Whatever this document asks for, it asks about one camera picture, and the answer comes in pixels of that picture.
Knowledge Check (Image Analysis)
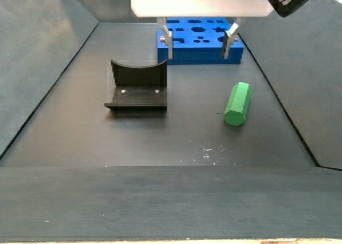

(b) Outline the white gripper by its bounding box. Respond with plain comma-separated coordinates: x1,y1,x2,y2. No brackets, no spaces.
130,0,272,59

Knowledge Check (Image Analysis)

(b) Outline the green hexagon prism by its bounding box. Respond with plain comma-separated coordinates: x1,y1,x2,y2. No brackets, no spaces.
223,82,251,126

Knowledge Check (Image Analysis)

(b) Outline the blue shape sorter block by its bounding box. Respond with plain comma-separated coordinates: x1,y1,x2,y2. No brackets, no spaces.
157,17,244,65

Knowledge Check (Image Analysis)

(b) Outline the black curved cradle holder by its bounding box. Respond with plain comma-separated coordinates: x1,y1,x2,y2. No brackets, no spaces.
104,61,167,110

